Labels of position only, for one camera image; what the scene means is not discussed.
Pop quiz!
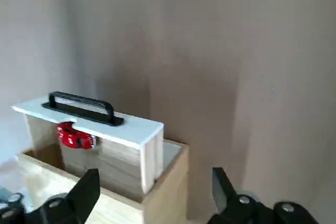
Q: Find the white-fronted wooden drawer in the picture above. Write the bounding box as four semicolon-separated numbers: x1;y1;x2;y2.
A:
10;91;165;196

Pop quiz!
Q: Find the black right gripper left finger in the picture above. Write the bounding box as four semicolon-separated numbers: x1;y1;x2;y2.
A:
0;168;101;224

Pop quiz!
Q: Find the wooden cabinet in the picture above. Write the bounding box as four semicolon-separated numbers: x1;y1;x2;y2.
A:
17;140;190;224

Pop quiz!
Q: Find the black drawer handle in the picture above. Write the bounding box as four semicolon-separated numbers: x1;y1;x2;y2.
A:
41;91;124;127

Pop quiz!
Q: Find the red toy car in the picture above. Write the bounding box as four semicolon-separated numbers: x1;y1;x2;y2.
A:
57;121;99;150

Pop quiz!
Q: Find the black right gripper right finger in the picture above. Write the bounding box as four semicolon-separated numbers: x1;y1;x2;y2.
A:
209;167;320;224

